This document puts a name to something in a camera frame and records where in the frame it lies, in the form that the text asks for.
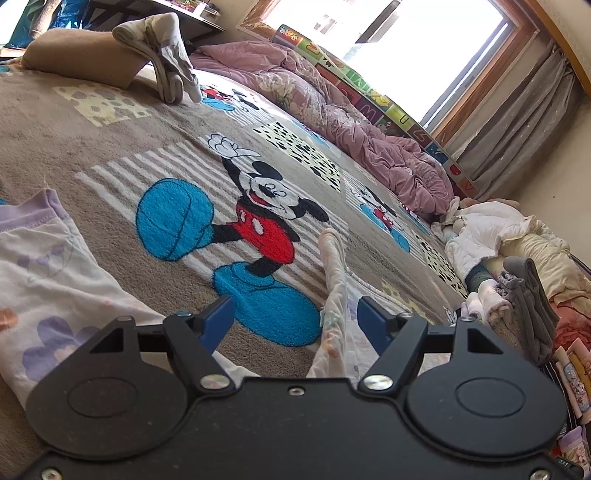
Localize pink red cloth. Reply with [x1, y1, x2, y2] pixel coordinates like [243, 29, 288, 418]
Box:
[551, 298, 591, 356]

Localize grey white folded clothes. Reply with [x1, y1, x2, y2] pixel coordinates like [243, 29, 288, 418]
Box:
[112, 12, 203, 104]

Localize wooden framed window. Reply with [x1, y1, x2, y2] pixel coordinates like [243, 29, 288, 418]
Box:
[238, 0, 541, 147]

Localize cartoon mouse printed blanket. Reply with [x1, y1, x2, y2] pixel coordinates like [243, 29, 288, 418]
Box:
[0, 60, 472, 462]

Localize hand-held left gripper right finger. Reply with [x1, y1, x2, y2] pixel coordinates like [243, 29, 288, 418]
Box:
[357, 296, 505, 396]

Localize white floral pajama garment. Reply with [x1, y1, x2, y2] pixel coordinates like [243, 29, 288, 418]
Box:
[0, 188, 370, 409]

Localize small white folded clothes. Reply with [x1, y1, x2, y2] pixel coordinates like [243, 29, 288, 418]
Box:
[462, 277, 511, 326]

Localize dark desk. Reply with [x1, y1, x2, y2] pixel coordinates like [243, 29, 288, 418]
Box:
[139, 0, 227, 43]

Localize grey curtain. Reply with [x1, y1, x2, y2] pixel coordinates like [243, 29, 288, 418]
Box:
[447, 39, 583, 200]

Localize pink floral quilt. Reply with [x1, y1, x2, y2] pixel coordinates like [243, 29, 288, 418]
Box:
[190, 41, 455, 217]

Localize brown pillow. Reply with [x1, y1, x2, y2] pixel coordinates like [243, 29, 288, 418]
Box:
[21, 28, 149, 89]

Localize dark grey garment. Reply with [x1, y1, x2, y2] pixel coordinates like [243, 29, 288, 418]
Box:
[501, 257, 560, 366]

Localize white padded jacket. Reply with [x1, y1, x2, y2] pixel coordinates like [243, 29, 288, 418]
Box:
[441, 199, 546, 283]

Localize cream quilt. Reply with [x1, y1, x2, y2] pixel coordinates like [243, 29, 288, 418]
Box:
[485, 231, 591, 308]

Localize colourful alphabet foam mat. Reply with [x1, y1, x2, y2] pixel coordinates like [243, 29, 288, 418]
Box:
[271, 24, 478, 195]

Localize blue plastic bag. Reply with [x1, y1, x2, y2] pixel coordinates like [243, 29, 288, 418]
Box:
[0, 0, 100, 49]

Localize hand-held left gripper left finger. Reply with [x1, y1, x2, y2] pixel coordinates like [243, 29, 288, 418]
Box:
[89, 296, 236, 396]

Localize stack of folded patterned clothes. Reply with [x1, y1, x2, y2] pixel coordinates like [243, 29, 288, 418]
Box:
[551, 344, 591, 418]

